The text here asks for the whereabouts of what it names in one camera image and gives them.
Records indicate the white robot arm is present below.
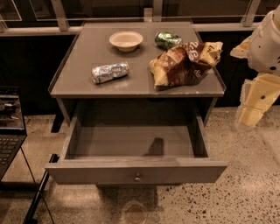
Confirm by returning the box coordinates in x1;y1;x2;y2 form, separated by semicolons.
230;5;280;131

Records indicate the white paper bowl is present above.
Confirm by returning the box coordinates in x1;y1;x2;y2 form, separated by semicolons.
109;31;144;53

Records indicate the silver blue soda can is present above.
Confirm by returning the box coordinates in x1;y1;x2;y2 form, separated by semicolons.
92;61;130;84

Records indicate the metal railing frame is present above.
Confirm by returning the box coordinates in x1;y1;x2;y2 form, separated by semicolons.
0;0;280;36

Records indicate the grey drawer cabinet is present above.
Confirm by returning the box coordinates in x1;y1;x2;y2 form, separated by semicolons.
49;22;225;123

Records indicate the grey top drawer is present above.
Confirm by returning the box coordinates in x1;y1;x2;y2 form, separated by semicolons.
44;115;228;186

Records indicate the black stand pole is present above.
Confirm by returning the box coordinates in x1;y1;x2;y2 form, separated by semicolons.
23;153;60;224

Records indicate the green soda can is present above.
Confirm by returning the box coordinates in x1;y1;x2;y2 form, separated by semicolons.
155;31;182;50

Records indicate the black laptop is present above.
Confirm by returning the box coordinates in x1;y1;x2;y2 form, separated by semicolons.
0;86;27;179

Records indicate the round floor drain cover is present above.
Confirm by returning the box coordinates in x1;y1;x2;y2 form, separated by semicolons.
119;200;148;224

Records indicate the brown yellow chip bag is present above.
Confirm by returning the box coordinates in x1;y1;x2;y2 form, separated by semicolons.
150;42;223;88

